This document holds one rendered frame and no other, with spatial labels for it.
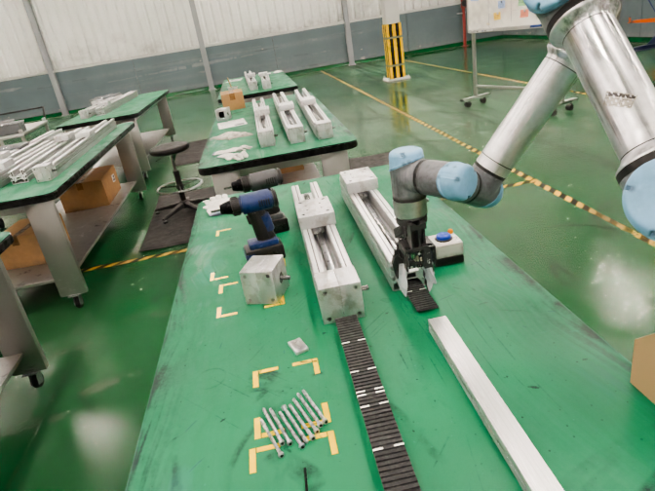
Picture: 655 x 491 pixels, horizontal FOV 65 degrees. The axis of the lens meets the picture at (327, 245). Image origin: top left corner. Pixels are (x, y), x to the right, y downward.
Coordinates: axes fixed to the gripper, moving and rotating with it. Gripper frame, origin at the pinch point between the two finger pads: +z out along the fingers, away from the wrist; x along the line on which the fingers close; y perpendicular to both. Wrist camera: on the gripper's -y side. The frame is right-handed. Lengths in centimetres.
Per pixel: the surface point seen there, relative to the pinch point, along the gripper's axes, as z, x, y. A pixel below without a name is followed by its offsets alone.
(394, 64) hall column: 48, 252, -995
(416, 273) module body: -1.8, 1.5, -4.1
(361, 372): -1.2, -19.7, 29.2
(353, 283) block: -7.2, -15.8, 4.9
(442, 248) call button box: -3.1, 11.1, -12.0
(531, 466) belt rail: -1, 0, 58
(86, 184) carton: 35, -191, -348
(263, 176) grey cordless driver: -19, -33, -60
